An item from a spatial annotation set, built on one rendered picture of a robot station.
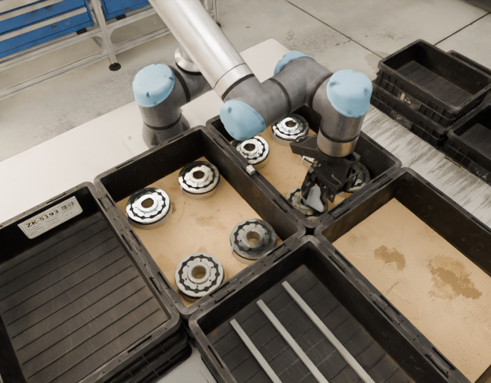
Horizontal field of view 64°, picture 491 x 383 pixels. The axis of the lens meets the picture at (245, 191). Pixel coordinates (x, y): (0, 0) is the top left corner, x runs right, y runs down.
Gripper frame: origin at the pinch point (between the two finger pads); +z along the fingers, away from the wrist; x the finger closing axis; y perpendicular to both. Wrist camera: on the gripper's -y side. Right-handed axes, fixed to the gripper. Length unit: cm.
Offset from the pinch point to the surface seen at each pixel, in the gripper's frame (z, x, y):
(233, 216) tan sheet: 2.0, -17.6, -9.1
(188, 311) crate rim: -8.0, -40.3, 6.7
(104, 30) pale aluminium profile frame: 58, 28, -197
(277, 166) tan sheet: 2.0, 1.0, -14.1
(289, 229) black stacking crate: -4.7, -13.0, 4.7
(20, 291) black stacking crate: 2, -64, -23
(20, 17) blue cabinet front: 36, -13, -200
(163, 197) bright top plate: -1.0, -28.4, -22.5
